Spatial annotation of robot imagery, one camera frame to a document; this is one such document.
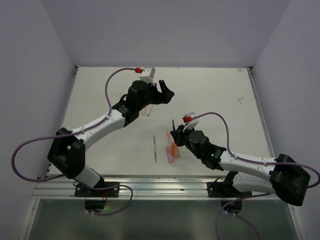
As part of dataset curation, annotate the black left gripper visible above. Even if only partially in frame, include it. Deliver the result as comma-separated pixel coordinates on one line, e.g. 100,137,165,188
137,79,173,110

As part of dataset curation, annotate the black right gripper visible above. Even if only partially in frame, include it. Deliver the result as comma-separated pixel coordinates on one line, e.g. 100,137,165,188
170,123,202,159

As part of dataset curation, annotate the thin orange pen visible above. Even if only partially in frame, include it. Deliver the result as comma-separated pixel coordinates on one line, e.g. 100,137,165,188
166,130,174,148

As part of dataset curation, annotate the yellow highlighter marker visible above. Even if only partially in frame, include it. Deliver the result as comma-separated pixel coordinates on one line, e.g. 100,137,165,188
140,107,147,116

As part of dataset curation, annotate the white pen with tan cap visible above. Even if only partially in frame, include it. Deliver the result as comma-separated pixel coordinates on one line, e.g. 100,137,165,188
146,104,153,117

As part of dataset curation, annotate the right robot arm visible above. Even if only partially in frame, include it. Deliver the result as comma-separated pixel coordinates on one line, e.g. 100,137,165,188
170,125,311,206

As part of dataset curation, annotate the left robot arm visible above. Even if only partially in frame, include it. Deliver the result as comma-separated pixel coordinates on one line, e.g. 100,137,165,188
47,80,175,197

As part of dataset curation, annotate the orange clear highlighter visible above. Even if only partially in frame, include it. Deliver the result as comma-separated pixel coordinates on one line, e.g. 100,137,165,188
171,142,180,159

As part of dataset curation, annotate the pink highlighter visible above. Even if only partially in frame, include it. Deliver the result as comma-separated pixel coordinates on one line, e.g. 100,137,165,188
165,146,175,164

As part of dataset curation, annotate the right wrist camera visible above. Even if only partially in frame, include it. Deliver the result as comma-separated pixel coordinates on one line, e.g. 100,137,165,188
182,112,199,132

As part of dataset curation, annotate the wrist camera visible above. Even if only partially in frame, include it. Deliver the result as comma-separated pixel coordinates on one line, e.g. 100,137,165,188
182,112,199,132
139,67,156,86

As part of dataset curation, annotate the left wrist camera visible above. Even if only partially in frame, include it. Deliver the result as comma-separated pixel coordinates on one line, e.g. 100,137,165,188
139,67,156,86

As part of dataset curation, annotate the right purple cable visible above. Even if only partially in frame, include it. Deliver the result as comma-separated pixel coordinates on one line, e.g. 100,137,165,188
192,112,320,188

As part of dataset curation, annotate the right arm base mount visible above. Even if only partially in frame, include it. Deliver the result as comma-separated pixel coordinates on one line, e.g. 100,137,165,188
206,171,252,215

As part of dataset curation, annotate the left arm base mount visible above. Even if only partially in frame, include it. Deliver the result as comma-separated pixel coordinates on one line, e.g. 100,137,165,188
74,180,120,214

